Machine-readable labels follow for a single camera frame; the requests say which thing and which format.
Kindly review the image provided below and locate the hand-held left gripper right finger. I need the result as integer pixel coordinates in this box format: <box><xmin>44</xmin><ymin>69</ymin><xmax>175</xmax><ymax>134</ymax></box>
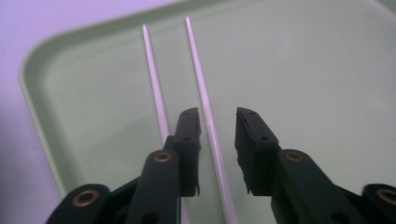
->
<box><xmin>234</xmin><ymin>106</ymin><xmax>369</xmax><ymax>224</ymax></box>

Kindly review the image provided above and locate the white chopstick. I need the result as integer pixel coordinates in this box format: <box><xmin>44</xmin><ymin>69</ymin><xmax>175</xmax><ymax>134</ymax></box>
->
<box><xmin>141</xmin><ymin>23</ymin><xmax>191</xmax><ymax>224</ymax></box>
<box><xmin>184</xmin><ymin>16</ymin><xmax>239</xmax><ymax>224</ymax></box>

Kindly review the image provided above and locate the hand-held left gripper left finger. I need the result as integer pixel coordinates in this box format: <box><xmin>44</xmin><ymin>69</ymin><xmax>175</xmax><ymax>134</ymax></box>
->
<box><xmin>124</xmin><ymin>106</ymin><xmax>202</xmax><ymax>224</ymax></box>

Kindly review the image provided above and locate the green tray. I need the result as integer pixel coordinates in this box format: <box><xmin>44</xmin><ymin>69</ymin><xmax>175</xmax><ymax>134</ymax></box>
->
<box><xmin>18</xmin><ymin>0</ymin><xmax>396</xmax><ymax>224</ymax></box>

